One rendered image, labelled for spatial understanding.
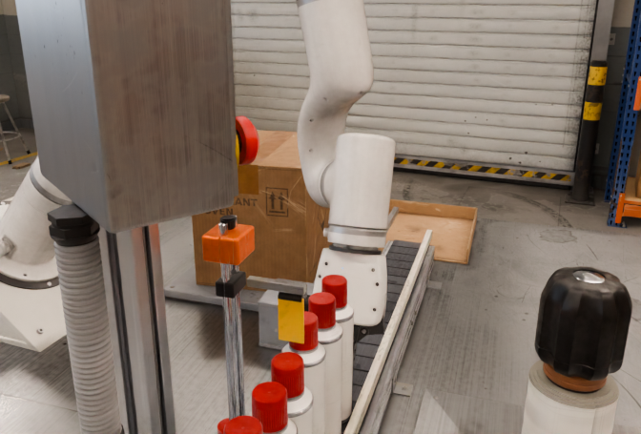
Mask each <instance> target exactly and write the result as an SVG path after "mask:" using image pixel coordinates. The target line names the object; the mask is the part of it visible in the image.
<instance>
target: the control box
mask: <svg viewBox="0 0 641 434"><path fill-rule="evenodd" d="M15 3H16V9H17V16H18V23H19V30H20V35H21V42H22V49H23V55H24V62H25V69H26V75H27V81H28V88H29V95H30V102H31V113H32V120H33V127H34V133H35V140H36V147H37V152H38V159H39V166H40V173H41V174H42V176H43V177H44V178H45V179H47V180H48V181H49V182H50V183H51V184H52V185H53V186H55V187H56V188H57V189H58V190H59V191H61V192H62V193H63V194H64V195H65V196H67V197H68V198H69V199H70V200H71V201H72V202H74V203H75V204H76V205H77V206H78V207H79V208H81V209H82V210H83V211H84V212H85V213H87V214H88V215H89V216H90V217H91V218H93V219H94V220H95V221H96V222H97V223H98V224H100V225H101V226H102V227H103V228H104V229H105V230H107V231H108V232H109V233H119V232H123V231H127V230H132V229H135V228H139V227H144V226H148V225H153V224H157V223H160V222H165V221H169V220H173V219H178V218H182V217H189V216H193V215H198V214H202V213H206V212H211V211H214V210H218V209H223V208H227V207H231V206H232V205H233V204H234V196H238V162H239V147H238V137H237V133H236V111H235V88H234V65H233V42H232V19H231V0H15Z"/></svg>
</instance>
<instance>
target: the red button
mask: <svg viewBox="0 0 641 434"><path fill-rule="evenodd" d="M236 133H237V137H238V147H239V162H238V165H239V166H240V165H247V164H251V163H252V162H253V161H254V160H255V158H256V156H257V154H258V149H259V136H258V131H257V129H256V127H255V126H254V125H253V123H252V122H251V121H250V120H249V119H248V118H247V117H245V116H236Z"/></svg>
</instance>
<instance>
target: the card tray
mask: <svg viewBox="0 0 641 434"><path fill-rule="evenodd" d="M394 207H399V213H398V214H397V216H396V218H395V219H394V221H393V223H392V225H391V226H390V228H389V230H388V232H387V233H386V242H385V245H386V243H387V242H388V241H389V240H393V241H394V239H396V240H404V241H412V242H420V243H422V242H423V239H424V235H425V233H426V231H427V230H432V238H431V240H430V243H429V245H433V246H435V252H434V260H438V261H446V262H454V263H461V264H468V259H469V254H470V249H471V244H472V240H473V236H474V231H475V226H476V221H477V211H478V208H474V207H465V206H455V205H445V204H436V203H426V202H417V201H407V200H397V199H390V203H389V212H388V215H389V214H390V212H391V211H392V209H393V208H394Z"/></svg>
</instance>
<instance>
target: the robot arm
mask: <svg viewBox="0 0 641 434"><path fill-rule="evenodd" d="M297 6H298V11H299V17H300V25H301V30H302V35H303V40H304V45H305V49H306V54H307V60H308V65H309V70H310V78H311V80H310V87H309V90H308V93H307V96H306V97H305V99H304V101H303V104H302V107H301V110H300V116H299V121H298V130H297V137H298V148H299V155H300V165H301V170H302V174H303V179H304V183H305V186H306V189H307V192H308V194H309V196H310V197H311V198H312V199H313V200H314V201H315V202H316V203H317V204H319V205H320V206H321V207H325V208H330V211H329V220H328V225H329V227H328V228H324V230H323V236H324V237H327V238H328V240H327V241H329V242H334V245H329V248H323V249H322V252H321V255H320V262H319V266H318V270H317V274H316V279H315V284H314V290H313V294H315V293H318V292H321V280H322V279H323V278H324V277H325V276H328V275H341V276H344V277H345V278H346V279H347V303H348V304H349V305H351V306H352V307H353V309H354V332H353V366H354V364H355V358H356V349H357V342H358V341H360V340H361V339H362V338H364V337H365V336H366V335H378V334H382V333H383V332H384V330H385V328H384V320H383V318H384V315H385V309H386V290H387V270H386V257H385V255H384V254H382V251H381V250H378V248H383V247H385V242H386V232H387V231H386V230H387V221H388V212H389V203H390V194H391V184H392V176H393V166H394V156H395V148H396V142H395V141H394V140H393V139H391V138H389V137H386V136H382V135H378V134H363V133H348V134H345V133H344V129H345V122H346V118H347V116H348V113H349V111H350V109H351V107H352V106H353V105H354V103H355V102H357V101H358V100H359V99H360V98H362V97H363V96H365V95H366V94H367V93H368V92H369V91H370V89H371V87H372V85H373V80H374V68H373V60H372V54H371V48H370V42H369V36H368V29H367V24H366V17H365V10H364V3H363V0H297ZM72 204H75V203H74V202H72V201H71V200H70V199H69V198H68V197H67V196H65V195H64V194H63V193H62V192H61V191H59V190H58V189H57V188H56V187H55V186H53V185H52V184H51V183H50V182H49V181H48V180H47V179H45V178H44V177H43V176H42V174H41V173H40V166H39V159H38V156H37V158H36V159H35V161H34V162H33V164H32V165H31V168H30V170H29V171H28V173H27V175H26V177H25V178H24V180H23V182H22V184H21V185H20V187H19V189H18V191H17V192H16V194H15V196H14V197H13V199H12V201H11V203H10V204H7V205H0V273H1V274H3V275H5V276H7V277H10V278H12V279H18V280H23V281H28V282H40V281H47V280H51V279H55V278H57V277H58V272H57V265H56V258H55V252H54V246H53V243H54V240H53V239H52V238H51V236H50V230H49V226H50V225H51V224H52V223H51V222H50V221H49V220H48V215H47V213H48V212H50V211H52V210H54V209H56V208H58V207H61V206H63V205H72Z"/></svg>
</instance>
